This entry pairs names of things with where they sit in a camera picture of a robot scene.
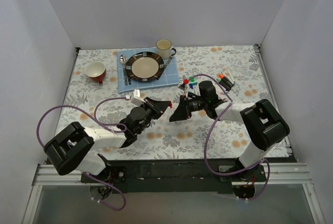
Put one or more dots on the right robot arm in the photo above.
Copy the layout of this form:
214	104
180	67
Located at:
264	124

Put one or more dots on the aluminium frame rail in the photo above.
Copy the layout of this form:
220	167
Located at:
281	173

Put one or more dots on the orange black highlighter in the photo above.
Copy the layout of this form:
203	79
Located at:
226	81

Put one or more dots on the teal capped white pen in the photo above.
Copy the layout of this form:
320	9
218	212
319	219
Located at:
225	74

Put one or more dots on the dark rimmed plate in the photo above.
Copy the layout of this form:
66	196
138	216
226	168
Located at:
145	67

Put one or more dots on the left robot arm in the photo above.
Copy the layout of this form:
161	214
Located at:
71	148

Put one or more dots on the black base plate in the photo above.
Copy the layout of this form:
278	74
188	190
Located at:
173	175

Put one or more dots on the metal knife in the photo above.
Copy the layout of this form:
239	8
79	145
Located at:
168	60

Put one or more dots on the red bowl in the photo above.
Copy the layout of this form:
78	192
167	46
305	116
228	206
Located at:
96	71

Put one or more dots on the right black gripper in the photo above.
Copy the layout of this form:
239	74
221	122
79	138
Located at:
187	106

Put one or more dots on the floral tablecloth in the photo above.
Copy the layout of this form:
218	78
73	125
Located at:
164	139

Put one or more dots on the cream enamel mug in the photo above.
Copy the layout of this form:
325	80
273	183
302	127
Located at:
165	49

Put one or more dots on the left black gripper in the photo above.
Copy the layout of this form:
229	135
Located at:
152	107

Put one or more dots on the green capped black highlighter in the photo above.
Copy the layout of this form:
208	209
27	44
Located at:
223	85

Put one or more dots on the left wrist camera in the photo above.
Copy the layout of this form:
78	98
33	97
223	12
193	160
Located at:
135	97

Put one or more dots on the metal spoon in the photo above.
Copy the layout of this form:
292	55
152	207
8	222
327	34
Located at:
123	61

